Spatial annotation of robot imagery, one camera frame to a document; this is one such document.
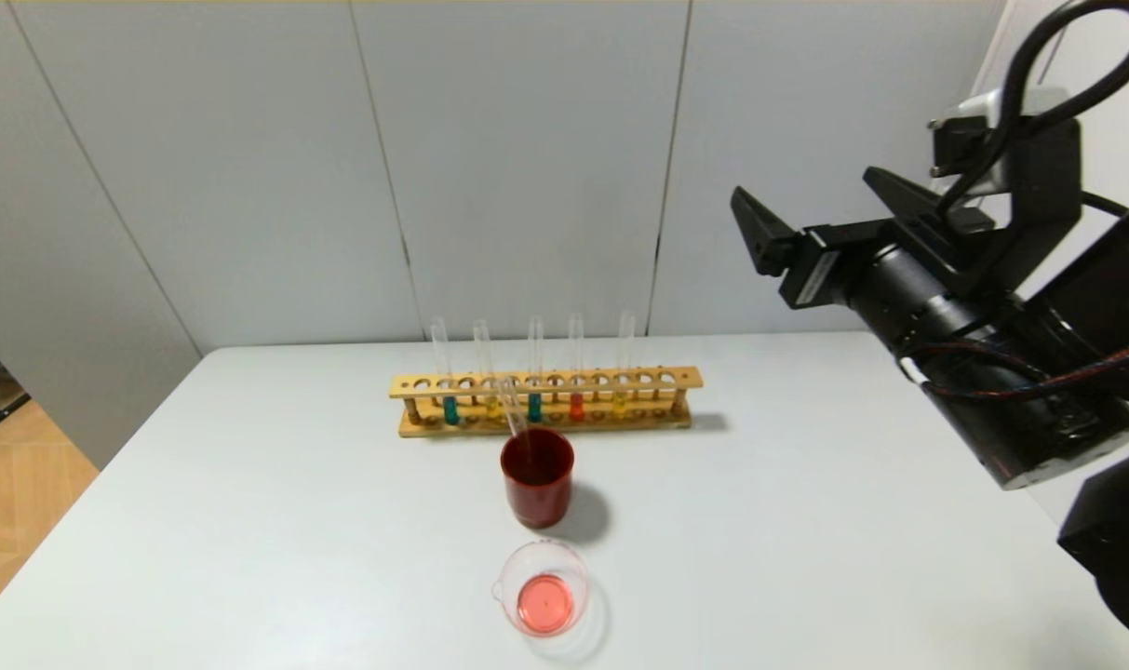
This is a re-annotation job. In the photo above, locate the dark red plastic cup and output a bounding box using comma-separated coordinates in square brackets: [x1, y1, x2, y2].
[500, 427, 575, 529]

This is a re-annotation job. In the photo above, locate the test tube with teal liquid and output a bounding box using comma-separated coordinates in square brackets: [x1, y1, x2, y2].
[431, 317, 461, 427]
[527, 315, 544, 424]

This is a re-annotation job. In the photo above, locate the black camera cable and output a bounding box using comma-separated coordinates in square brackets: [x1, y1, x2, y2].
[936, 0, 1129, 220]

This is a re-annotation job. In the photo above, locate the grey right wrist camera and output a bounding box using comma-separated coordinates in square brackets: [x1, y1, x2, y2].
[930, 87, 1083, 289]

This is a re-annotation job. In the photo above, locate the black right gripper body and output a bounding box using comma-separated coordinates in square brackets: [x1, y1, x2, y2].
[778, 218, 996, 362]

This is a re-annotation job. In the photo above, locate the wooden test tube rack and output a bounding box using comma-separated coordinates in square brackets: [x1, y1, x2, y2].
[389, 367, 704, 438]

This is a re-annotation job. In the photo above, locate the test tube with yellow liquid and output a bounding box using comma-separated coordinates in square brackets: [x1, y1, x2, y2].
[612, 310, 636, 420]
[473, 319, 500, 417]

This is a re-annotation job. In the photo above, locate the test tube with red liquid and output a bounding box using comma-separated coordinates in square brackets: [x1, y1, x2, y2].
[569, 313, 587, 422]
[497, 375, 533, 466]

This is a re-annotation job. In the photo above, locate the red black braided wire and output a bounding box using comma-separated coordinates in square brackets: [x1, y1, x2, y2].
[904, 337, 1129, 403]

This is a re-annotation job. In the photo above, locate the clear plastic spouted bowl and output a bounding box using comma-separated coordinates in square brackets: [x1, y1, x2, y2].
[491, 539, 591, 638]

